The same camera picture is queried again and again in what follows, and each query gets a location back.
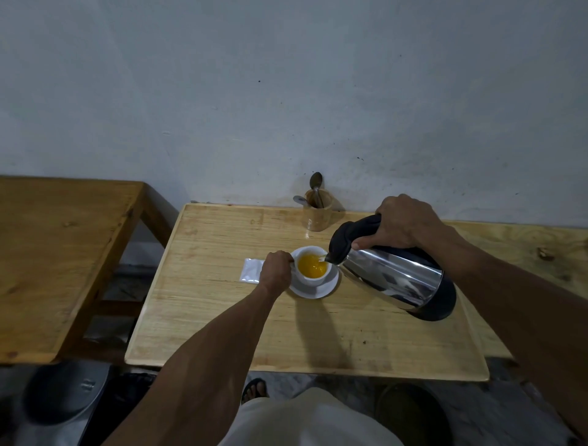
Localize person's right hand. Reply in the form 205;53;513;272
351;194;448;251

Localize person's left hand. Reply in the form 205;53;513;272
258;250;295;297

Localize white ceramic cup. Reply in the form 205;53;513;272
291;246;332;288

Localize steel kettle with black handle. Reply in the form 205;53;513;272
325;214;458;322

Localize person's right forearm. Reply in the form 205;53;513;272
419;224;588;443

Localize person's left forearm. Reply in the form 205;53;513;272
102;284;285;446

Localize yellow tea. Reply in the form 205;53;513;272
297;253;328;279

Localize white sachet packet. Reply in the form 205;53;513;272
240;258;266;285

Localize white saucer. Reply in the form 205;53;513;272
288;264;341;300

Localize wooden spoon holder cup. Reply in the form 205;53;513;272
303;189;334;232

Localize long metal spoon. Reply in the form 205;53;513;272
310;172;325;209

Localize black sandal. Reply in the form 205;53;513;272
241;378;270;405

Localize light knotty wooden table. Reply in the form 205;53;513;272
447;221;588;360

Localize person's white shorts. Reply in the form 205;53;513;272
218;387;405;446

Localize dark round stool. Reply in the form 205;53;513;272
374;383;455;446

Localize dark varnished wooden table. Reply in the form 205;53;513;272
0;176;180;366

